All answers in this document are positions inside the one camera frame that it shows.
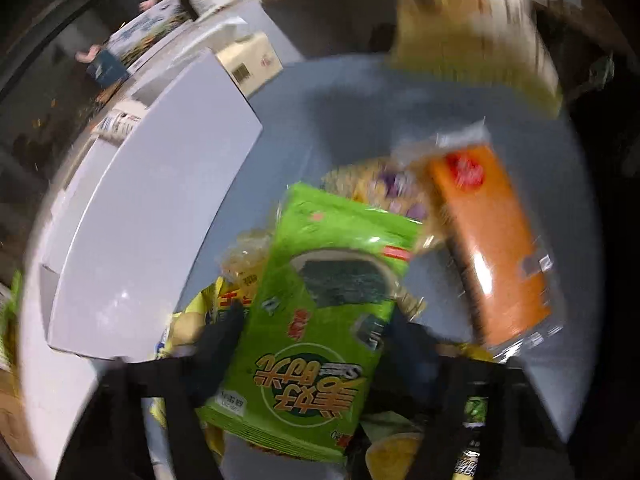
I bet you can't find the orange cracker packet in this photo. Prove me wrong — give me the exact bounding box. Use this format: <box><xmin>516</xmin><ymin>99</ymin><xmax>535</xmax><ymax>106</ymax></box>
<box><xmin>395</xmin><ymin>120</ymin><xmax>568</xmax><ymax>361</ymax></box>

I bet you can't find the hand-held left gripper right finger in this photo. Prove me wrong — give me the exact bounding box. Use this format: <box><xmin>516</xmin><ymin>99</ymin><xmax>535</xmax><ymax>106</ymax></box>
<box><xmin>350</xmin><ymin>305</ymin><xmax>566</xmax><ymax>480</ymax></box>

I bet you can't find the pale yellow green snack bag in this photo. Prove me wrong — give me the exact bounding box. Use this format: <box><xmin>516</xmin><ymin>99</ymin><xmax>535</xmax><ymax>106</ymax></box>
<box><xmin>387</xmin><ymin>0</ymin><xmax>563</xmax><ymax>116</ymax></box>

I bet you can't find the green seaweed snack packet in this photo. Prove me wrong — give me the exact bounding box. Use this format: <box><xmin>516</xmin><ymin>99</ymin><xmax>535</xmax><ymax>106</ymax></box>
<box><xmin>195</xmin><ymin>181</ymin><xmax>423</xmax><ymax>463</ymax></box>

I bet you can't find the yellow chip packet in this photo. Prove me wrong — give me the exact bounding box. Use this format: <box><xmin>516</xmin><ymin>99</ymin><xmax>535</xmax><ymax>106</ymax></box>
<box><xmin>155</xmin><ymin>280</ymin><xmax>251</xmax><ymax>361</ymax></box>
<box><xmin>362</xmin><ymin>430</ymin><xmax>426</xmax><ymax>480</ymax></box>

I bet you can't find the pile of green sachets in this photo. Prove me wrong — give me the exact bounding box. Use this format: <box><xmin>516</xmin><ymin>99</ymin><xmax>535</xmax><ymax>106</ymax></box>
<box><xmin>0</xmin><ymin>270</ymin><xmax>26</xmax><ymax>376</ymax></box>

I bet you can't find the blue printed carton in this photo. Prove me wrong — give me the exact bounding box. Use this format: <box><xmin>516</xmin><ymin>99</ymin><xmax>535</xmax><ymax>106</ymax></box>
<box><xmin>75</xmin><ymin>0</ymin><xmax>196</xmax><ymax>88</ymax></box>

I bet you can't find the white carton with barcode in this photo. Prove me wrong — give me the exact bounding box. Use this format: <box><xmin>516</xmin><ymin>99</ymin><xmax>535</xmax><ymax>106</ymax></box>
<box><xmin>90</xmin><ymin>100</ymin><xmax>148</xmax><ymax>146</ymax></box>

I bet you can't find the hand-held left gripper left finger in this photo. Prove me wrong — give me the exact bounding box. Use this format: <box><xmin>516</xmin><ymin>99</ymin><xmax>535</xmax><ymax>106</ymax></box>
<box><xmin>55</xmin><ymin>305</ymin><xmax>248</xmax><ymax>480</ymax></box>

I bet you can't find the brown cardboard box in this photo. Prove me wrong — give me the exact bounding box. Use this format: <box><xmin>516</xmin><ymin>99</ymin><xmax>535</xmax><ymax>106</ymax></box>
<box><xmin>0</xmin><ymin>370</ymin><xmax>38</xmax><ymax>466</ymax></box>

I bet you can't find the white cardboard box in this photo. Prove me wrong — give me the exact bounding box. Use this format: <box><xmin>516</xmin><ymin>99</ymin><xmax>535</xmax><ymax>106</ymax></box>
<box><xmin>20</xmin><ymin>0</ymin><xmax>303</xmax><ymax>466</ymax></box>

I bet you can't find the yellow purple snack packet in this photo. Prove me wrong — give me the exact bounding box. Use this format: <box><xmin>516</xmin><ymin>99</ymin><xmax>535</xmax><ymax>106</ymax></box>
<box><xmin>320</xmin><ymin>157</ymin><xmax>431</xmax><ymax>221</ymax></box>

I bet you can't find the cream carton with barcode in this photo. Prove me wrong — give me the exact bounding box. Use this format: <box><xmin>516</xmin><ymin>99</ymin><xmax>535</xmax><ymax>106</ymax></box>
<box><xmin>217</xmin><ymin>31</ymin><xmax>283</xmax><ymax>98</ymax></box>

